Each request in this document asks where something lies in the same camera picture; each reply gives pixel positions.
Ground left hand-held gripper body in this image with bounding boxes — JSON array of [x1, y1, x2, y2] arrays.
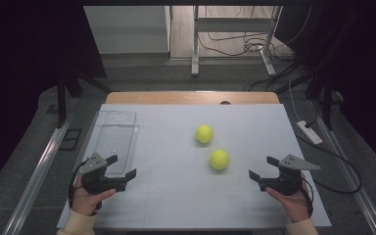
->
[[77, 152, 128, 196]]

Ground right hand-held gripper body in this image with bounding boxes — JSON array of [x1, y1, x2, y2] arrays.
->
[[258, 154, 322, 197]]

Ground clear plastic container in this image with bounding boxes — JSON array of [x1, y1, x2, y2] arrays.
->
[[79, 110, 140, 179]]

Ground yellow tennis ball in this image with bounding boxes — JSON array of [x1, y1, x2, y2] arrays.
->
[[209, 149, 231, 170], [194, 123, 214, 144]]

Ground person's left hand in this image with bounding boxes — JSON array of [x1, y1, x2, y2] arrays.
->
[[70, 175, 118, 217]]

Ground person's right hand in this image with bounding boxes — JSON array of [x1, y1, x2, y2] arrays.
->
[[264, 172, 311, 224]]

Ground white power strip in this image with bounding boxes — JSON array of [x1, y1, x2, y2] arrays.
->
[[296, 119, 324, 146]]

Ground white table mat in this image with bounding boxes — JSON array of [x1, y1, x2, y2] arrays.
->
[[57, 103, 332, 229]]

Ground black tripod stand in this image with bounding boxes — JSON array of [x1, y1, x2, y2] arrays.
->
[[305, 9, 363, 131], [47, 65, 112, 129]]

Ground dark curtain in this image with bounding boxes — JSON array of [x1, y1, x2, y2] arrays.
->
[[0, 0, 107, 199], [275, 0, 376, 180]]

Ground white cabinet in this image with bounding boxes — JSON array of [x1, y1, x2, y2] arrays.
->
[[83, 5, 172, 55]]

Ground white metal stand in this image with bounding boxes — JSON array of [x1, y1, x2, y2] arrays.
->
[[190, 5, 283, 77]]

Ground left hand-held gripper black cable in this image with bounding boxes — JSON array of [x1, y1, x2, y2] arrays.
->
[[68, 159, 90, 210]]

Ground hand-held gripper black cable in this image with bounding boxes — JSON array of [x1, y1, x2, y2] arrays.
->
[[301, 177, 315, 219], [68, 159, 90, 210]]

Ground right hand-held gripper black cable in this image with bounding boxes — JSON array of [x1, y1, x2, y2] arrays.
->
[[301, 177, 315, 219]]

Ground aluminium floor rail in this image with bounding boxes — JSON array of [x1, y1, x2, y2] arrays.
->
[[1, 111, 76, 235], [307, 99, 376, 235]]

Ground thin white cable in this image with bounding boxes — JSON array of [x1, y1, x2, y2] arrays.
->
[[287, 79, 303, 122]]

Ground black power cable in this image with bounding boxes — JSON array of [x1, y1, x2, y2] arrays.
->
[[295, 114, 363, 195]]

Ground black floor cables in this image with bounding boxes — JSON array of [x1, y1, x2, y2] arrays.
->
[[243, 61, 316, 94]]

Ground tangle of thin cables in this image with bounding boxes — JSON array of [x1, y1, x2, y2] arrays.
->
[[197, 6, 312, 63]]

